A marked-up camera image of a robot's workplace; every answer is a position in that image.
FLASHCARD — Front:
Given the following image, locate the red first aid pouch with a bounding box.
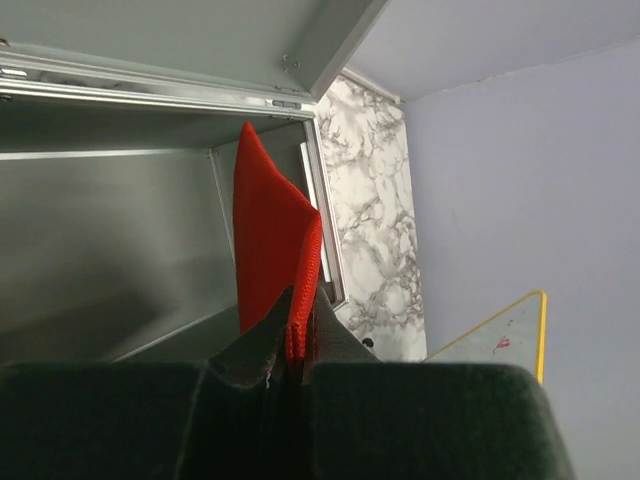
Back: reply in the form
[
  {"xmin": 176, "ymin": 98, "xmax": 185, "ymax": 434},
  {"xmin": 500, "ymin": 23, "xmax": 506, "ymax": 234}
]
[{"xmin": 232, "ymin": 122, "xmax": 323, "ymax": 367}]

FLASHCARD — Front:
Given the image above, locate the small whiteboard yellow frame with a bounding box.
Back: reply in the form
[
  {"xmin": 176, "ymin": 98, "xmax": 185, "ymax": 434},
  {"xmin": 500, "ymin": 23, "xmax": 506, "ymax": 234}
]
[{"xmin": 426, "ymin": 290, "xmax": 548, "ymax": 384}]

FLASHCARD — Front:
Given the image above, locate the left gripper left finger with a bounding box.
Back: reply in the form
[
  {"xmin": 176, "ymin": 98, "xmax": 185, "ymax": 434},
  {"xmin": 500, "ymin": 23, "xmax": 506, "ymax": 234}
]
[{"xmin": 1, "ymin": 290, "xmax": 293, "ymax": 479}]

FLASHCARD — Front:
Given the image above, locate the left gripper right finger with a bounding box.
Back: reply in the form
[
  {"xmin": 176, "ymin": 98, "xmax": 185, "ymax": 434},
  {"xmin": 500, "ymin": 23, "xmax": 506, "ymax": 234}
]
[{"xmin": 303, "ymin": 313, "xmax": 574, "ymax": 479}]

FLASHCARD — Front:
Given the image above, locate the grey metal first aid box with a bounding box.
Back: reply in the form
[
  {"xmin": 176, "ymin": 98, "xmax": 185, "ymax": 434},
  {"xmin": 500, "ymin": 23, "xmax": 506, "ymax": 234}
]
[{"xmin": 1, "ymin": 1, "xmax": 385, "ymax": 363}]

